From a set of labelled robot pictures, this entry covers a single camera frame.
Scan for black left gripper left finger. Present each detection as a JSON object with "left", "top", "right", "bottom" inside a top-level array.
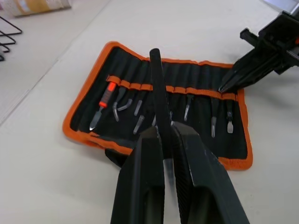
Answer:
[{"left": 111, "top": 127, "right": 165, "bottom": 224}]

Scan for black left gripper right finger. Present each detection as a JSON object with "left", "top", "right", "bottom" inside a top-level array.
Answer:
[{"left": 171, "top": 121, "right": 244, "bottom": 224}]

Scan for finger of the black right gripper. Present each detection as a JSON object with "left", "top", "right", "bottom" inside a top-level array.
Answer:
[
  {"left": 223, "top": 66, "right": 282, "bottom": 93},
  {"left": 218, "top": 49, "right": 278, "bottom": 92}
]

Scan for black straight tweezers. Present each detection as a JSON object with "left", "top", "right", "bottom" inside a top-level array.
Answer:
[{"left": 149, "top": 48, "right": 178, "bottom": 207}]

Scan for black orange-trimmed tool roll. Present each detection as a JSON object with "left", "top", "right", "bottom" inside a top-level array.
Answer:
[{"left": 62, "top": 41, "right": 254, "bottom": 172}]

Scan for black flat-tipped tweezers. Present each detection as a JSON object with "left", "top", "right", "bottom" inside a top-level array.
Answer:
[{"left": 226, "top": 100, "right": 235, "bottom": 134}]

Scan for black steel-tipped tweezers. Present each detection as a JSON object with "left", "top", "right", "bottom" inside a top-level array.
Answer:
[
  {"left": 211, "top": 98, "right": 219, "bottom": 138},
  {"left": 184, "top": 92, "right": 193, "bottom": 121},
  {"left": 134, "top": 92, "right": 143, "bottom": 117},
  {"left": 133, "top": 115, "right": 145, "bottom": 135}
]

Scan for black curved-tip tweezers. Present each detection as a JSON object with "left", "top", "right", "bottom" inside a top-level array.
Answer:
[{"left": 112, "top": 86, "right": 133, "bottom": 122}]

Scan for yellow cardboard box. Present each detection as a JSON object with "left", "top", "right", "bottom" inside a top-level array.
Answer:
[{"left": 11, "top": 0, "right": 72, "bottom": 18}]

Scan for orange-handled pry knife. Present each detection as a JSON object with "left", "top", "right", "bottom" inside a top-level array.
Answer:
[{"left": 89, "top": 81, "right": 117, "bottom": 132}]

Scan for black wire rack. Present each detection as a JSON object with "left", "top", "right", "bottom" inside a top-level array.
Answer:
[{"left": 0, "top": 15, "right": 23, "bottom": 62}]

